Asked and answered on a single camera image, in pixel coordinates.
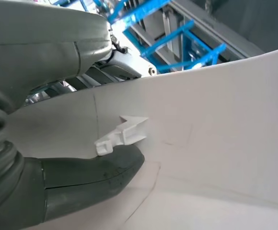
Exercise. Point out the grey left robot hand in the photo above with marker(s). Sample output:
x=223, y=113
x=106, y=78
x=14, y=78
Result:
x=33, y=41

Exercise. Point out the blue metal shelf rack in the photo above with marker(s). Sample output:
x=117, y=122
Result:
x=168, y=38

